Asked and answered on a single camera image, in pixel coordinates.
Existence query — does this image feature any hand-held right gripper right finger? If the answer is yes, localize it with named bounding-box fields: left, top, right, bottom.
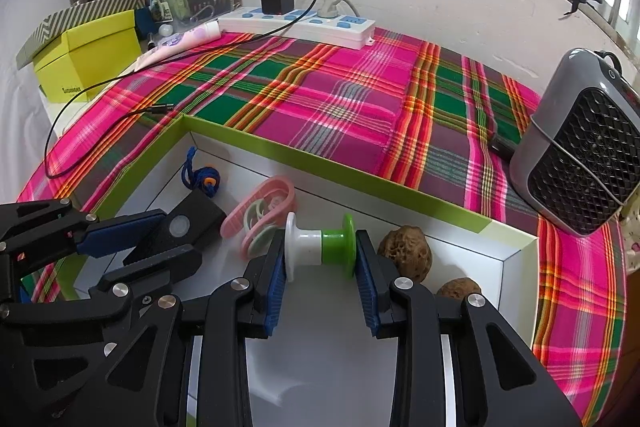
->
left=354, top=229, right=583, bottom=427

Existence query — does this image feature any pink clip with rings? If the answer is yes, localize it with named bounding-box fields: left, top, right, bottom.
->
left=220, top=176, right=297, bottom=256

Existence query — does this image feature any white blue power strip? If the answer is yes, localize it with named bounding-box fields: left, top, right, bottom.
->
left=218, top=5, right=376, bottom=51

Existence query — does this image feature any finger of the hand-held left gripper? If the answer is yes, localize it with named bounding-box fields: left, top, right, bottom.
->
left=0, top=244, right=203, bottom=413
left=0, top=199, right=168, bottom=258

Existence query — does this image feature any grey desktop heater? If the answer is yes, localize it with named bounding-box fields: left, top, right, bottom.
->
left=509, top=48, right=640, bottom=238

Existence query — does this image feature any black rectangular device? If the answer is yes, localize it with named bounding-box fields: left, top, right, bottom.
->
left=122, top=192, right=228, bottom=265

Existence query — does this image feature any black heater plug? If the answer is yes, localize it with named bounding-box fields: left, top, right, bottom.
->
left=487, top=134, right=517, bottom=158

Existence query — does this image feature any green and white spool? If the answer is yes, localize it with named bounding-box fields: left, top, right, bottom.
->
left=284, top=213, right=358, bottom=280

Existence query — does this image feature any green and white cardboard box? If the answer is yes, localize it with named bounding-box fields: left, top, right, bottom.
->
left=55, top=114, right=541, bottom=427

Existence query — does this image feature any grey chevron box lid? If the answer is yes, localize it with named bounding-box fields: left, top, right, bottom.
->
left=16, top=0, right=147, bottom=70

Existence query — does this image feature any blue crochet toy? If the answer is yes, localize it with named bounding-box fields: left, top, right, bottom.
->
left=181, top=147, right=222, bottom=200

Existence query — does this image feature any black charging cable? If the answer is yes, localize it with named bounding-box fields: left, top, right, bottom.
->
left=44, top=0, right=325, bottom=180

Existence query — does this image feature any white plug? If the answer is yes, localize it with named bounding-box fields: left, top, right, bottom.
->
left=318, top=0, right=360, bottom=18

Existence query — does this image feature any brown walnut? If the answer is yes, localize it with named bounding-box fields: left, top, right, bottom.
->
left=376, top=227, right=432, bottom=284
left=436, top=277, right=483, bottom=304

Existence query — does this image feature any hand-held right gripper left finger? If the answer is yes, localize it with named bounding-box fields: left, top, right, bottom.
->
left=95, top=234, right=288, bottom=427

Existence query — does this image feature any yellow-green box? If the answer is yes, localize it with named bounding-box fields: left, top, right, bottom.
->
left=32, top=9, right=141, bottom=102

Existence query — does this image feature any pink white tube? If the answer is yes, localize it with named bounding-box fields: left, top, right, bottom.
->
left=135, top=21, right=222, bottom=68

